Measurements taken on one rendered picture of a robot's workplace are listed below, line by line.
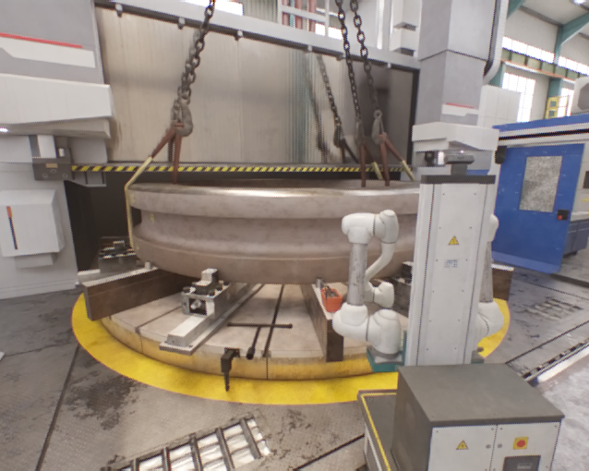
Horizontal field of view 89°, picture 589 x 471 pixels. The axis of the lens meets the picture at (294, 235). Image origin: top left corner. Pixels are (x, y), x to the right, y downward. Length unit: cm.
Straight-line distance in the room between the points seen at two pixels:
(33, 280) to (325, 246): 444
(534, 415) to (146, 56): 574
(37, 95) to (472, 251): 360
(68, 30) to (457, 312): 417
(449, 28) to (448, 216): 552
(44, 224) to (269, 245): 331
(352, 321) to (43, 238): 445
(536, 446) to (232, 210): 257
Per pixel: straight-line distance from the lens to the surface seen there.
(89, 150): 457
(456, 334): 188
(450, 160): 163
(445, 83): 670
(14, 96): 371
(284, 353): 274
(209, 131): 562
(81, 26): 424
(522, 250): 733
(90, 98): 363
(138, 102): 555
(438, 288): 172
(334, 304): 248
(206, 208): 311
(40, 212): 528
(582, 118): 686
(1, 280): 600
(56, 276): 585
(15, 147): 470
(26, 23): 428
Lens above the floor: 180
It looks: 12 degrees down
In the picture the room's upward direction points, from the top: straight up
